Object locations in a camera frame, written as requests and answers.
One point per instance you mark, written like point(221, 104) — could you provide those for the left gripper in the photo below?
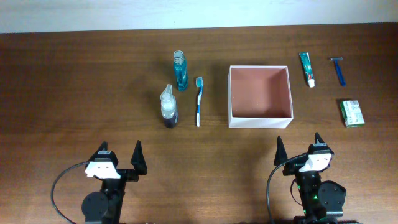
point(138, 166)

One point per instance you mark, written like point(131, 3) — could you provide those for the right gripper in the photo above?
point(293, 167)

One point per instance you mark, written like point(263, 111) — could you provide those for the green white soap box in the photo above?
point(352, 114)

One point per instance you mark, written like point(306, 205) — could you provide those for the clear spray bottle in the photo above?
point(169, 107)

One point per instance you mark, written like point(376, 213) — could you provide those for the green toothpaste tube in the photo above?
point(305, 59)

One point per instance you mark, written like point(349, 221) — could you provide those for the blue white toothbrush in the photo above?
point(199, 84)

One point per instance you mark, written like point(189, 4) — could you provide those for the blue mouthwash bottle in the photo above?
point(180, 69)

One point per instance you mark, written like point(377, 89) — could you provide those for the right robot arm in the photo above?
point(322, 202)

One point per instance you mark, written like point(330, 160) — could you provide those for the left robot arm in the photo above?
point(104, 206)

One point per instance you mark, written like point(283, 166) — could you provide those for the pink cardboard box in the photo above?
point(259, 96)

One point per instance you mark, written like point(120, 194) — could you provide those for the blue disposable razor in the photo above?
point(339, 73)

